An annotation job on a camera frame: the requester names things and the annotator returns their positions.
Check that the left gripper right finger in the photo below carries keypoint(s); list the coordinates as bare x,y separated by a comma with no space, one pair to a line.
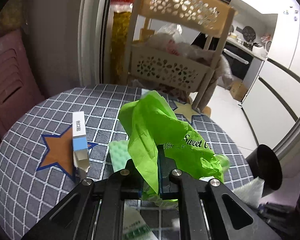
208,209

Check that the black built-in oven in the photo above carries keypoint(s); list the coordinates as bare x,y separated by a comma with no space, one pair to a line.
239,60

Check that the green plastic bag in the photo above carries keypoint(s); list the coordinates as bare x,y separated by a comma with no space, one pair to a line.
150,122

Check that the white refrigerator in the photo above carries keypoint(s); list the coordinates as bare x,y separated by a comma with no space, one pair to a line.
272,105

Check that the black trash bin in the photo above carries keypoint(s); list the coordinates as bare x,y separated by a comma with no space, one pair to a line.
264,164

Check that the pink plastic stool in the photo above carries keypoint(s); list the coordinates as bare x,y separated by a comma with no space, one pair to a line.
19,91

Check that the grey checkered tablecloth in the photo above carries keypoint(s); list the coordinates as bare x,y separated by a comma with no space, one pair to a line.
36,165

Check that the beige plastic shelf rack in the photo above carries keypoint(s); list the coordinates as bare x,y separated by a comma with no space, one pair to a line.
163,59

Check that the cardboard box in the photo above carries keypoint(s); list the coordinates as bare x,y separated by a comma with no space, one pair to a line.
238,90

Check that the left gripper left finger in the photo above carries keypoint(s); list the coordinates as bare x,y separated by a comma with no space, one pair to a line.
92,209

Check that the light green sponge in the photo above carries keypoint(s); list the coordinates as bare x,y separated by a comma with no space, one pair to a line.
119,154

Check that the white green package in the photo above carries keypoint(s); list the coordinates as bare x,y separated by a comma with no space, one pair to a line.
134,226

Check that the white blue carton box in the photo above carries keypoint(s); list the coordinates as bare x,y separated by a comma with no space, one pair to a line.
80,144

